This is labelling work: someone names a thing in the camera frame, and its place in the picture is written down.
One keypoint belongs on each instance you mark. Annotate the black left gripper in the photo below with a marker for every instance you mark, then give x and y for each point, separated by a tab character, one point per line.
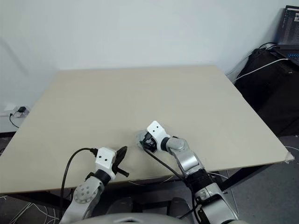
116	166

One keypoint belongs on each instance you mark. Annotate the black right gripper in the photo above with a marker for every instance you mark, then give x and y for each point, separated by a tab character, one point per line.
150	142

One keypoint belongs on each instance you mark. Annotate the silver motor rotor disc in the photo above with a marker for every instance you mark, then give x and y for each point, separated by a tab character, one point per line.
139	135

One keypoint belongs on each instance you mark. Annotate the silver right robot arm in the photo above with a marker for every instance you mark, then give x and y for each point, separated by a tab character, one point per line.
189	158

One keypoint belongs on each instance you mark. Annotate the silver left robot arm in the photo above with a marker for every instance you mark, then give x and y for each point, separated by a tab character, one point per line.
85	193

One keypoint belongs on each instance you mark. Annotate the dark rounded shape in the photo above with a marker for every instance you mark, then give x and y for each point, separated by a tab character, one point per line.
123	204
180	206

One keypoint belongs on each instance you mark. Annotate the silver robot torso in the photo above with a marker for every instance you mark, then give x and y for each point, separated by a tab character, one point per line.
130	218

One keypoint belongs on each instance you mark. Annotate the black plug-in charger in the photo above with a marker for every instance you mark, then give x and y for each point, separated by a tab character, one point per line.
22	109

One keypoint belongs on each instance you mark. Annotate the large black case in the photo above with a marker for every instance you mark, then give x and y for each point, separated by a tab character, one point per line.
268	93

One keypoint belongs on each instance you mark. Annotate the clear tape on table corner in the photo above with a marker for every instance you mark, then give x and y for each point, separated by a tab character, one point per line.
290	156

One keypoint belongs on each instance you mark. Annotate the open black laptop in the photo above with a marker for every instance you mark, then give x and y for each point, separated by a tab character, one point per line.
289	30

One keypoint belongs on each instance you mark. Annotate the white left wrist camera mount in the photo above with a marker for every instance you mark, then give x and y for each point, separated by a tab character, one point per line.
105	159

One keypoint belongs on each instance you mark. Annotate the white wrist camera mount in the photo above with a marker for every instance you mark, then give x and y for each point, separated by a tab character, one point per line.
105	159
157	133

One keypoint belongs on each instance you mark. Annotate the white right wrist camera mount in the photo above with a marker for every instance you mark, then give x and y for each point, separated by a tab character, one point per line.
157	133

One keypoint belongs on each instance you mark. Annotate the white wall power strip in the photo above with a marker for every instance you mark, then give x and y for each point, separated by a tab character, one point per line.
11	109

